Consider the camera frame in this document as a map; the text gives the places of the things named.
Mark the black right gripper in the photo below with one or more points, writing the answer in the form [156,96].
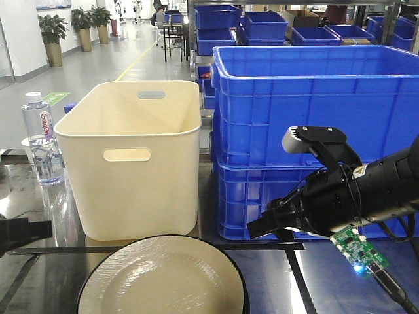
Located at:
[328,202]

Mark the beige plate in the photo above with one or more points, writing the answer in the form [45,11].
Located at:
[165,274]

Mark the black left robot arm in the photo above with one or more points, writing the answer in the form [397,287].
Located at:
[17,232]

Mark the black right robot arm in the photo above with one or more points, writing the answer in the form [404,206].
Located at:
[388,189]

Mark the lower blue crate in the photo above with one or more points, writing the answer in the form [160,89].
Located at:
[244,193]

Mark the green circuit board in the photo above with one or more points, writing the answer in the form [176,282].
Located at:
[361,254]

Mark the cream plastic bin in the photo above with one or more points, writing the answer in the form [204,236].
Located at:
[131,151]

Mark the large blue crate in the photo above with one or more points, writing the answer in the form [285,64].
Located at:
[369,92]

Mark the clear water bottle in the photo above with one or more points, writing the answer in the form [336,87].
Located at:
[39,125]

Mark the potted plant gold vase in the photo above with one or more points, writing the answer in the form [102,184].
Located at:
[53,29]

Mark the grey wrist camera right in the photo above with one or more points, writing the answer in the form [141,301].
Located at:
[327,144]

